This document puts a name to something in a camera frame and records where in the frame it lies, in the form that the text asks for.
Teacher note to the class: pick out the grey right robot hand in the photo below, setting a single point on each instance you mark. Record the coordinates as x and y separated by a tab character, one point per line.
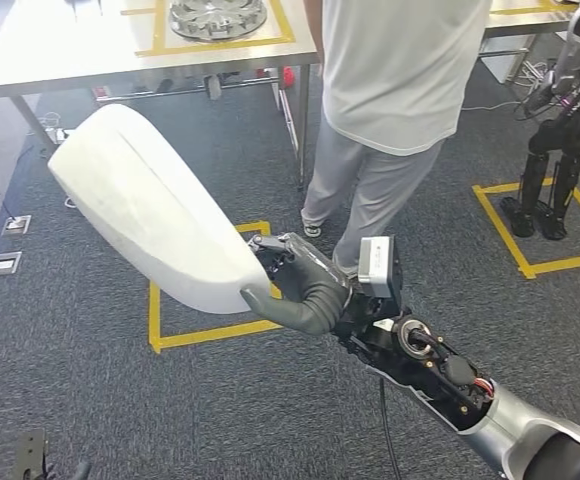
315	298

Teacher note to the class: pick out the white moulded plastic part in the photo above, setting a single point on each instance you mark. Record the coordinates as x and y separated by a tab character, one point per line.
145	205

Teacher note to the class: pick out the white side desk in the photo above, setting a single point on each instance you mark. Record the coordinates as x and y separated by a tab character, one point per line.
500	63

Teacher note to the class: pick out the steel floor socket plate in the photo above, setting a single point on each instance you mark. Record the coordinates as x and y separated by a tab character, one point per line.
5	264
16	225

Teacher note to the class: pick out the silver wheel hubcap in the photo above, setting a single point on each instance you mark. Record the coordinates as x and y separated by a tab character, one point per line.
214	20

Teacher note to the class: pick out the person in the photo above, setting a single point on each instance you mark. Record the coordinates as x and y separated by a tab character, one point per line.
395	66

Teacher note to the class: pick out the black humanoid robot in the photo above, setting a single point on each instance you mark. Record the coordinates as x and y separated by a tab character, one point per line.
570	132

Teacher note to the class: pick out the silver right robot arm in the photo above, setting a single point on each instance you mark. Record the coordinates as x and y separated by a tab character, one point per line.
510	424

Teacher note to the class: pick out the yellow bench tape frame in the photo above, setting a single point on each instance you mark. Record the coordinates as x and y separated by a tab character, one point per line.
520	9

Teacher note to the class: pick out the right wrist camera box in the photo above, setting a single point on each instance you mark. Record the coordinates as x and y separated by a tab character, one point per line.
374	265

